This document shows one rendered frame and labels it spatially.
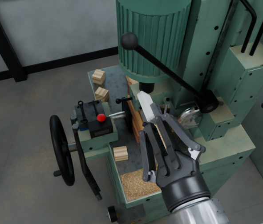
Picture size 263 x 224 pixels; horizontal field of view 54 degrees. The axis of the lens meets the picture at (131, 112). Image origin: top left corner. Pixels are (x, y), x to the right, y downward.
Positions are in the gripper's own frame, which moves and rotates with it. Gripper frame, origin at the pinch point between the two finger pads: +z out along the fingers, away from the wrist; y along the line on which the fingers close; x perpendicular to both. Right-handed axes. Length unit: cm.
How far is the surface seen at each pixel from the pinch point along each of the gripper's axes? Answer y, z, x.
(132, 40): 6.2, 8.6, 8.5
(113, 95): -27, 37, -32
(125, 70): -5.6, 20.3, -8.2
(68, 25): -66, 154, -64
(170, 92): -4.1, 20.2, -30.4
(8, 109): -141, 118, -54
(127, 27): 4.2, 20.0, 2.2
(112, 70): -25, 51, -34
